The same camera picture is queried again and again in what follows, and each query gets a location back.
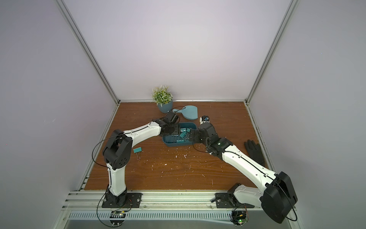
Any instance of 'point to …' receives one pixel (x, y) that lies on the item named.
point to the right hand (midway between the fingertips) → (197, 129)
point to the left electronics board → (117, 214)
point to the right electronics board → (238, 217)
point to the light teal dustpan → (188, 112)
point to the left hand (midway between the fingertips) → (178, 129)
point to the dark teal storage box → (182, 139)
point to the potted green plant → (163, 98)
